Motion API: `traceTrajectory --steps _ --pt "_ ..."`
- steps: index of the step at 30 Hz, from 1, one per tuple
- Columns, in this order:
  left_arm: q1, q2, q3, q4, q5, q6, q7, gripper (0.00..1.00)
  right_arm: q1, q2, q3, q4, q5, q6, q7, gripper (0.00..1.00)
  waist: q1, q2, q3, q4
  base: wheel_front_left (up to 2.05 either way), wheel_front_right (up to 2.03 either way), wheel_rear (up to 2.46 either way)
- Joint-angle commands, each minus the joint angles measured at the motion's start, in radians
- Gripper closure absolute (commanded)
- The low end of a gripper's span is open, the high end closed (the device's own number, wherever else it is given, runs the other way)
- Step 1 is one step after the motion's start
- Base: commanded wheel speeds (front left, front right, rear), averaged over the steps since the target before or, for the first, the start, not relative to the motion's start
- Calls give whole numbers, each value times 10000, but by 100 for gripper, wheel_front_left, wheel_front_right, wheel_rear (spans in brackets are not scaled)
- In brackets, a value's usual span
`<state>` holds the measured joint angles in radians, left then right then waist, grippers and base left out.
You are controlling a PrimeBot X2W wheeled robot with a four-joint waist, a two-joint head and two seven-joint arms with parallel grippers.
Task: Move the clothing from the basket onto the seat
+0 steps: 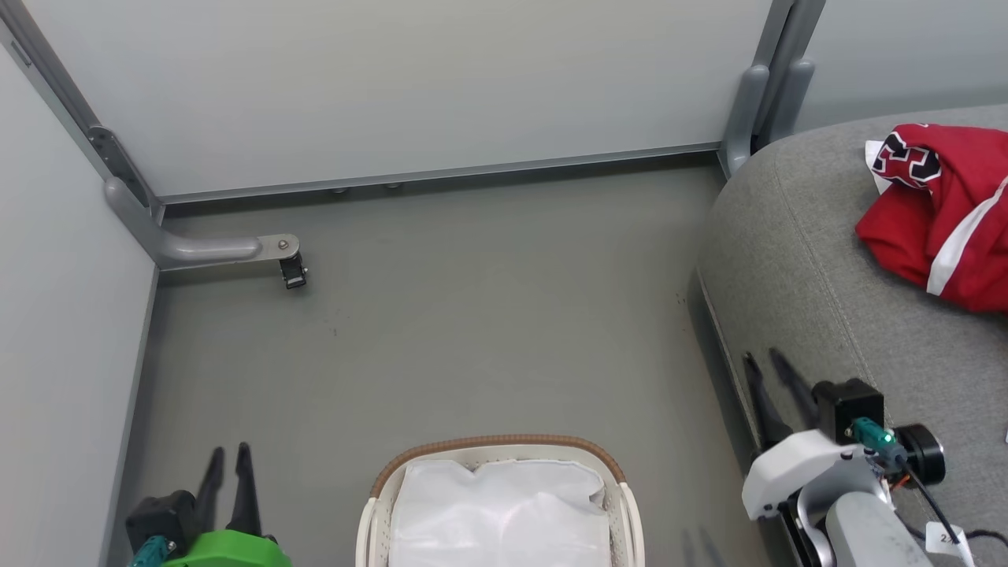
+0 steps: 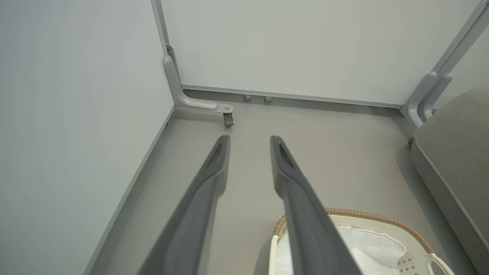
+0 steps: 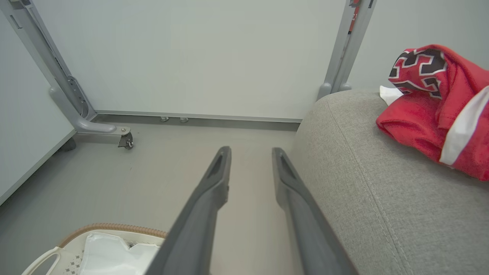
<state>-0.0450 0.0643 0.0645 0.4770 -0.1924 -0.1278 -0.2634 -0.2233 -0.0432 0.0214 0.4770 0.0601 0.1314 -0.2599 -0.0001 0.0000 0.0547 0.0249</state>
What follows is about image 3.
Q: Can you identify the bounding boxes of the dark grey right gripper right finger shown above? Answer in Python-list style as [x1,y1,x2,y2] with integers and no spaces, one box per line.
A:
[272,148,358,275]

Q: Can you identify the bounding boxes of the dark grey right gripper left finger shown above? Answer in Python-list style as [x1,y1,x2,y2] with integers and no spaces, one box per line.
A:
[145,146,232,275]

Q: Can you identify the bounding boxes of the red basketball jersey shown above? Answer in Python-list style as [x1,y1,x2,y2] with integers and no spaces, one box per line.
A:
[376,44,489,181]

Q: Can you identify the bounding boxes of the grey fabric sofa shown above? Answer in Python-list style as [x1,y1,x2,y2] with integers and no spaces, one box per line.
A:
[288,89,489,275]

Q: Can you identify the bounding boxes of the white cloth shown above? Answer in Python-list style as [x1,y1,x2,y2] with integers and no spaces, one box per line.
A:
[79,232,161,275]

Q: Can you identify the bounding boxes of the black caster wheel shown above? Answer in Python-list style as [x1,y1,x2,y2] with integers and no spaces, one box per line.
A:
[118,132,134,150]

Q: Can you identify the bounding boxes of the white laundry basket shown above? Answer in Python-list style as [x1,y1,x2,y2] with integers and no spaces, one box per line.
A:
[21,223,168,275]

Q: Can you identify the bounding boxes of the red label strip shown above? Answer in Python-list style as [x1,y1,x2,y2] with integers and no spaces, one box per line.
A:
[349,0,361,33]

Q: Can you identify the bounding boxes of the grey partition foot bracket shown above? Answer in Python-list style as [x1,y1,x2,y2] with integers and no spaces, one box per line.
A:
[49,86,132,146]

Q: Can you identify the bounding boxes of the grey double partition post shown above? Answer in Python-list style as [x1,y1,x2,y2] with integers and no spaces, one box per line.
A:
[316,0,379,102]

